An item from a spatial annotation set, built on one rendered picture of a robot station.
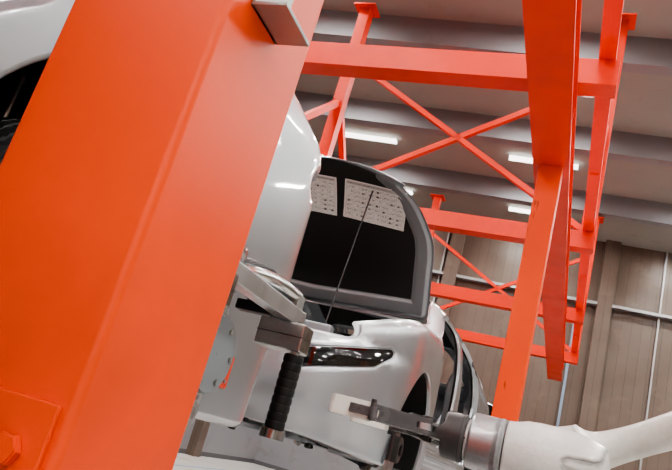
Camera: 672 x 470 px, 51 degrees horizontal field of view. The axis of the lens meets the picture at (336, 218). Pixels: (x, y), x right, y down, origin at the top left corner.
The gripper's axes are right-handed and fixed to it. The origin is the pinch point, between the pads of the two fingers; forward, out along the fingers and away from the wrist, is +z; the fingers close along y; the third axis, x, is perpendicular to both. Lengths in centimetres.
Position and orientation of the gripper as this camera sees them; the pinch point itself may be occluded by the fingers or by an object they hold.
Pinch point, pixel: (348, 409)
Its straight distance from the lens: 122.9
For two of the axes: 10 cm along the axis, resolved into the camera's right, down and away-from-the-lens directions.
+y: 2.8, 3.7, 8.8
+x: 2.6, -9.2, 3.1
